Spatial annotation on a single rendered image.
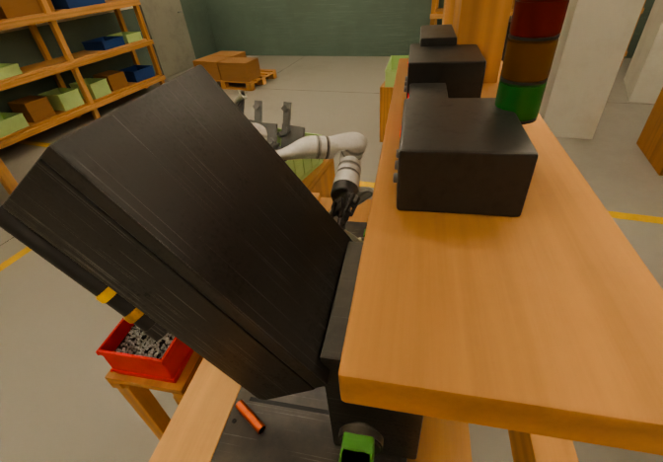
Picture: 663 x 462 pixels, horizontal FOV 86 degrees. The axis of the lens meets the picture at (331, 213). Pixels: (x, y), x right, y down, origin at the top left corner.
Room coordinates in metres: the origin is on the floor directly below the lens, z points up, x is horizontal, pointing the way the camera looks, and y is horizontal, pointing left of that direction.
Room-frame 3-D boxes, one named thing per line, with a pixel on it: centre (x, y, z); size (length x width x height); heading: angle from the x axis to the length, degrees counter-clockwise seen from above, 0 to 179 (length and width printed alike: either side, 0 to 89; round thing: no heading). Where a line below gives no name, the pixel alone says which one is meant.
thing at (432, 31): (0.83, -0.26, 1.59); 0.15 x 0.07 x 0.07; 166
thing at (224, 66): (6.79, 1.50, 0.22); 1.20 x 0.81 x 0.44; 62
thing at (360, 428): (0.26, -0.02, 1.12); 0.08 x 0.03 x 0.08; 76
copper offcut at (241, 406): (0.41, 0.23, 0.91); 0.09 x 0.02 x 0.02; 44
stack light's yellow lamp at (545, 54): (0.41, -0.24, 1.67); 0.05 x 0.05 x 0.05
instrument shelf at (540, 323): (0.54, -0.23, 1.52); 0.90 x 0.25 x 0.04; 166
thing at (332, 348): (0.47, -0.08, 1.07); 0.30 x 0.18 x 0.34; 166
